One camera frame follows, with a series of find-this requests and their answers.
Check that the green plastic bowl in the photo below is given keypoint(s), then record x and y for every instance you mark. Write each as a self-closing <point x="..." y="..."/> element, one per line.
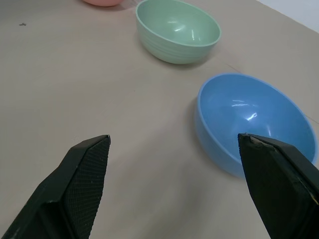
<point x="174" y="30"/>

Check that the blue plastic bowl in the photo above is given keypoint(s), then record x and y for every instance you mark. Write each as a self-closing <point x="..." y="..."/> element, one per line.
<point x="224" y="117"/>

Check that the red plastic bowl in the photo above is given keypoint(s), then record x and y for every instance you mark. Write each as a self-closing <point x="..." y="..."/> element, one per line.
<point x="102" y="2"/>

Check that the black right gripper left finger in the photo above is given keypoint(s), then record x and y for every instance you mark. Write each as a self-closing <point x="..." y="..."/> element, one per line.
<point x="74" y="189"/>

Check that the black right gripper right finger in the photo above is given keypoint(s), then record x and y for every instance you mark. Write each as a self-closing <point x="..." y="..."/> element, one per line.
<point x="276" y="189"/>

